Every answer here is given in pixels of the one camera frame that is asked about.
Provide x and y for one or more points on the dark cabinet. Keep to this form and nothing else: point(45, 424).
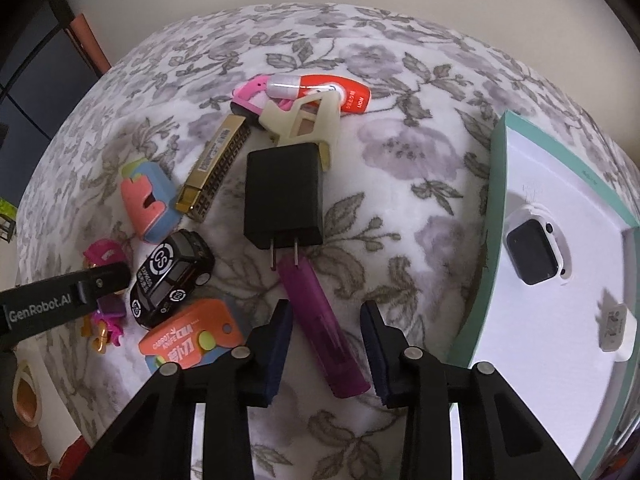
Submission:
point(30, 75)

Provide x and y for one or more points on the black smartwatch with white case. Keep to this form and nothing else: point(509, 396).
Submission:
point(535, 252)

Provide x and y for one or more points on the beige toy gun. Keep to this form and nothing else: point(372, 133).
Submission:
point(302, 120)

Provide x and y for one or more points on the person's left hand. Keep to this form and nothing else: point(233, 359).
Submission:
point(35, 452)

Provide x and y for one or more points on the green and black object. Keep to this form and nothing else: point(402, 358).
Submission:
point(6, 215)

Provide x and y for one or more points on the red and white plastic dispenser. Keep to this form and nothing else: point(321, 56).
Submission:
point(330, 91)

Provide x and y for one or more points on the black power adapter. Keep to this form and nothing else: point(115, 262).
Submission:
point(282, 195)

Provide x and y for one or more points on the magenta doll figure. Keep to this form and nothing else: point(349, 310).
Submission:
point(107, 312)

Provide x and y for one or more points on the purple plastic lighter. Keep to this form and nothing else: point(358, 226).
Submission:
point(325, 335)

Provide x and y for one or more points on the white box with teal rim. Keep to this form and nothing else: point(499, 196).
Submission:
point(560, 400)

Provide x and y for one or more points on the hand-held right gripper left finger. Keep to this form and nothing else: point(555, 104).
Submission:
point(277, 347)

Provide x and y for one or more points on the gold harmonica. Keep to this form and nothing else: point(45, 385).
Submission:
point(215, 167)

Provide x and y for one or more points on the black toy car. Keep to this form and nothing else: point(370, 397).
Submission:
point(167, 277)

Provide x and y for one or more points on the pink and blue plastic stand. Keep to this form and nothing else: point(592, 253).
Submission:
point(147, 200)

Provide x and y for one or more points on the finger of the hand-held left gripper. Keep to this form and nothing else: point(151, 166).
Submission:
point(107, 278)

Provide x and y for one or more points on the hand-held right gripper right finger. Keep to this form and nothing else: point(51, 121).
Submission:
point(376, 347)

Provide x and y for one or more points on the small white charger plug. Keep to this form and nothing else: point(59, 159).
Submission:
point(614, 327)

